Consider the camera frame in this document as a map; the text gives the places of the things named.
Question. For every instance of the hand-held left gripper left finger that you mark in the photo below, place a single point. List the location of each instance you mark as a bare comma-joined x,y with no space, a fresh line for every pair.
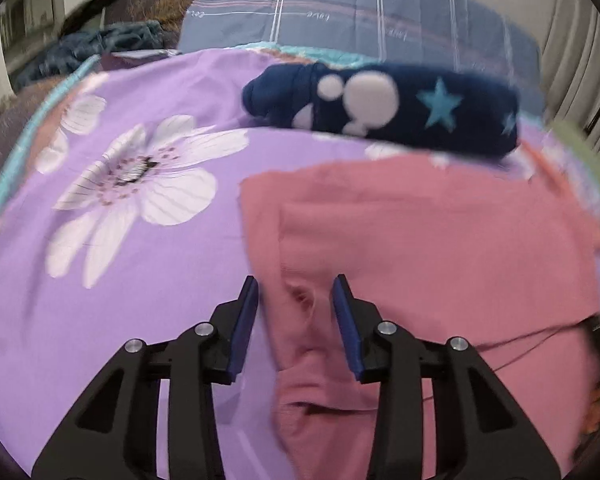
243,320

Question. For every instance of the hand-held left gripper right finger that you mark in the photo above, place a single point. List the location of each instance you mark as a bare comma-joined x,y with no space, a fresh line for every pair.
347,325

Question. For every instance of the pink garment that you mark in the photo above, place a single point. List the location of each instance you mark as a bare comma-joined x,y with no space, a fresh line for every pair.
430,235

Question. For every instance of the purple floral bedsheet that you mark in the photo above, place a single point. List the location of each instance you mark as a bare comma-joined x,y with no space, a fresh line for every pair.
180,285

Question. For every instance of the navy star print garment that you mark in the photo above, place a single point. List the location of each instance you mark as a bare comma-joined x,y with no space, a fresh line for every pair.
480,125

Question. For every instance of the green pillow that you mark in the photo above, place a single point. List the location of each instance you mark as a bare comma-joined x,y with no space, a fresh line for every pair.
595,155

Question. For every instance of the dark blue crumpled clothing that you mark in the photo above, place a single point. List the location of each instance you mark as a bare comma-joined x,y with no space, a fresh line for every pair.
95,45

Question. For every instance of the grey-blue plaid pillow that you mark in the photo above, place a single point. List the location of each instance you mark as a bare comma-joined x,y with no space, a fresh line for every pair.
355,10

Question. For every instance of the beige curtain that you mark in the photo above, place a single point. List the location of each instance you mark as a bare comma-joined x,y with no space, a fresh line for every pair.
580,60

